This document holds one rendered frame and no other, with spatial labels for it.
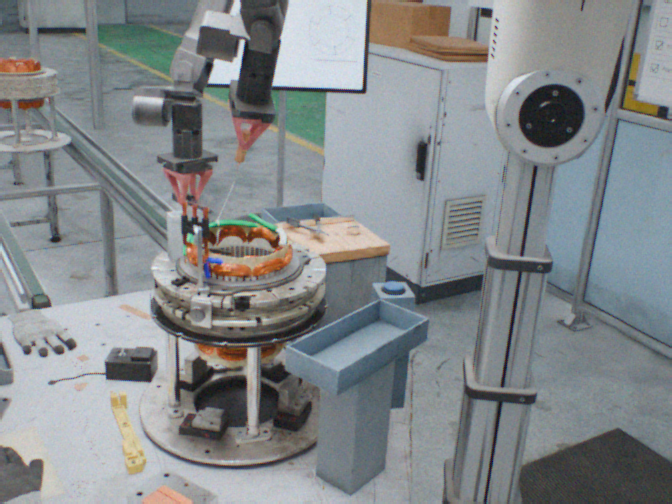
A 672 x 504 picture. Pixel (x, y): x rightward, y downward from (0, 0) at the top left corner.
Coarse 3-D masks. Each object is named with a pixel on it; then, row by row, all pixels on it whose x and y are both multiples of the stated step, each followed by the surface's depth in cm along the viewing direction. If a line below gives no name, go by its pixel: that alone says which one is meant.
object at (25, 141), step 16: (0, 80) 306; (16, 80) 306; (32, 80) 310; (48, 80) 318; (0, 96) 307; (16, 96) 308; (32, 96) 310; (48, 96) 316; (16, 112) 312; (16, 128) 315; (0, 144) 321; (16, 144) 317; (32, 144) 323; (48, 144) 325; (64, 144) 327
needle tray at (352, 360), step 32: (352, 320) 130; (384, 320) 136; (416, 320) 131; (288, 352) 118; (320, 352) 125; (352, 352) 125; (384, 352) 121; (320, 384) 115; (352, 384) 116; (384, 384) 127; (320, 416) 128; (352, 416) 123; (384, 416) 130; (320, 448) 130; (352, 448) 125; (384, 448) 133; (352, 480) 128
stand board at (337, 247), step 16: (336, 224) 172; (352, 224) 172; (288, 240) 163; (304, 240) 161; (320, 240) 162; (336, 240) 162; (352, 240) 163; (368, 240) 163; (320, 256) 155; (336, 256) 157; (352, 256) 158; (368, 256) 160
